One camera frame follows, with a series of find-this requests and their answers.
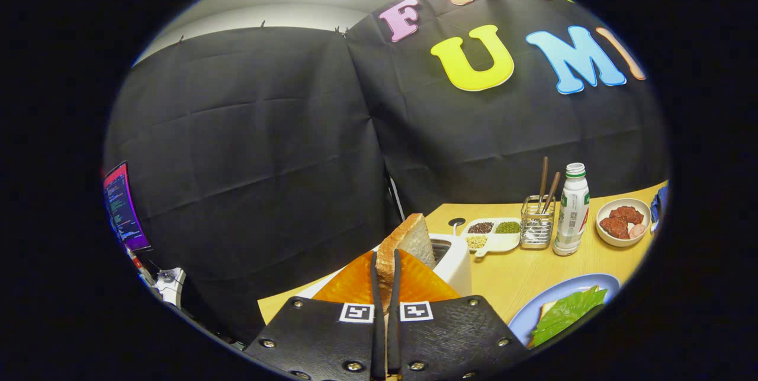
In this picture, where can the green lettuce leaf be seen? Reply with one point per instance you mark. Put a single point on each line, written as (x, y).
(568, 310)

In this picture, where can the black backdrop cloth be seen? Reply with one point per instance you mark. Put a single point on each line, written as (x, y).
(249, 132)

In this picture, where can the brown meat piece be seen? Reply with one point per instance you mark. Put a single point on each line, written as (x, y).
(614, 227)
(626, 214)

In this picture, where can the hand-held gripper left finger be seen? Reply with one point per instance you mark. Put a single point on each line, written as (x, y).
(375, 292)

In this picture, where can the white bread slice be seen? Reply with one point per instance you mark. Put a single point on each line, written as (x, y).
(546, 309)

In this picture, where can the white milk bottle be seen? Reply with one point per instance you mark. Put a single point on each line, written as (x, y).
(569, 221)

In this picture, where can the brown chopstick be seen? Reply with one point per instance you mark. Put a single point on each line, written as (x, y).
(553, 188)
(543, 176)

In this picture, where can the white divided condiment dish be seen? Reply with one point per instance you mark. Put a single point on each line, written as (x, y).
(494, 243)

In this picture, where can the pink ham slice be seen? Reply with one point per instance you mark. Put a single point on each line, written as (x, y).
(637, 230)

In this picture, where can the cream toaster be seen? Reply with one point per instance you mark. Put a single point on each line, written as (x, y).
(456, 268)

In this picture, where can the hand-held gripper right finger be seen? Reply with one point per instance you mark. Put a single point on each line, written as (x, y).
(394, 292)

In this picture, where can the white device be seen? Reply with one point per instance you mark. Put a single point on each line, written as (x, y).
(170, 283)

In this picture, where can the computer monitor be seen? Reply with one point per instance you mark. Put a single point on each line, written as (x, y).
(121, 206)

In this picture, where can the beige bowl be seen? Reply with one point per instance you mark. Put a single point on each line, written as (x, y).
(616, 242)

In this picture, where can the blue towel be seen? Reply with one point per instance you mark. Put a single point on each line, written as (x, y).
(660, 206)

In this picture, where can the toasted bread slice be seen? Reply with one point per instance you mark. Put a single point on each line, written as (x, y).
(408, 239)

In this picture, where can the blue plate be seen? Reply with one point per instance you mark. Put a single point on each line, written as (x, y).
(592, 281)

